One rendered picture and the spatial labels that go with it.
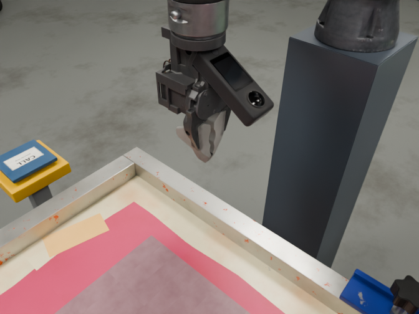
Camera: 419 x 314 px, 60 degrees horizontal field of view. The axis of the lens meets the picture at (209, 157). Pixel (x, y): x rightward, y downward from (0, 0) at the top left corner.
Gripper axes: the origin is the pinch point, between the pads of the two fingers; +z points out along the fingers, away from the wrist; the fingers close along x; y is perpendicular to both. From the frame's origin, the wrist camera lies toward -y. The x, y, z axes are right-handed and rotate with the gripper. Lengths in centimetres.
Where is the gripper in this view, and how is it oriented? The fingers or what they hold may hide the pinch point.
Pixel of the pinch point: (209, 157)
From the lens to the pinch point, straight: 58.1
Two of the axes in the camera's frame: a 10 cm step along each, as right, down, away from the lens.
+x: -6.6, 4.8, -5.8
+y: -7.5, -4.3, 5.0
